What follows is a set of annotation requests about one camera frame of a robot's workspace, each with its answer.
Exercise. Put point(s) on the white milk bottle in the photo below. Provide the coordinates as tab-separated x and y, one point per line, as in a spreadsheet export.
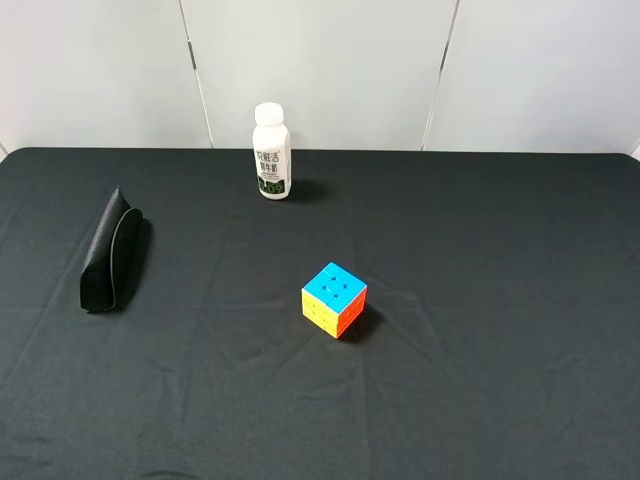
272	151

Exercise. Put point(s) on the black glasses case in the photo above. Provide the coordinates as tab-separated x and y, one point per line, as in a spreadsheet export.
115	261

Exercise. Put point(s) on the colourful puzzle cube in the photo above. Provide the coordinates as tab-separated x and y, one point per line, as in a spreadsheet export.
333	299

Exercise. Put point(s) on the black tablecloth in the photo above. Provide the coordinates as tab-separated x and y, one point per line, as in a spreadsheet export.
499	340

